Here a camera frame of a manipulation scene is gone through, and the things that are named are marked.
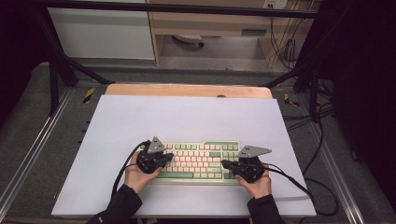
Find white cabinet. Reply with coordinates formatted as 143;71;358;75
47;0;156;61

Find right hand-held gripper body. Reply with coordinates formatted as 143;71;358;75
232;145;273;184

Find person's right hand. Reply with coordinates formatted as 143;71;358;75
234;163;273;201

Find yellow black striped tape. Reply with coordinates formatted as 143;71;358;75
82;87;96;105
283;92;301;107

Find white board sheet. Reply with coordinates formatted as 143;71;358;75
50;94;318;218

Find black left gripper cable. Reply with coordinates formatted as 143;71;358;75
110;139;151;200

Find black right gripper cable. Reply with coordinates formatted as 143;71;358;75
262;161;340;217

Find bundle of hanging cables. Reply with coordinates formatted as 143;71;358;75
269;0;316;71

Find wooden table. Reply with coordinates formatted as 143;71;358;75
105;83;275;100

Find black metal frame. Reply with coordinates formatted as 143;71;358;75
29;0;335;117

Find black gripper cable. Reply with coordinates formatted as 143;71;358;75
262;161;340;217
110;139;151;200

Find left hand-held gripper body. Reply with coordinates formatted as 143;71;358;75
135;135;171;175

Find person's left hand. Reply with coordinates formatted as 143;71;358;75
123;150;163;196

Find aluminium rail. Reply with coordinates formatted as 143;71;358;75
306;119;366;224
0;88;76;216

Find white wall socket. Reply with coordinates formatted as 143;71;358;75
262;0;289;10

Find light wooden desk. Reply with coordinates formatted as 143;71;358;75
145;0;321;69

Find cream pink green keyboard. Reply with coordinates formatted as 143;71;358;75
136;139;246;187

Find black floor cables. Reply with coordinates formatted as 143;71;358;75
281;78;335;175

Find grey chair base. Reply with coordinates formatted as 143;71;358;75
172;34;205;49

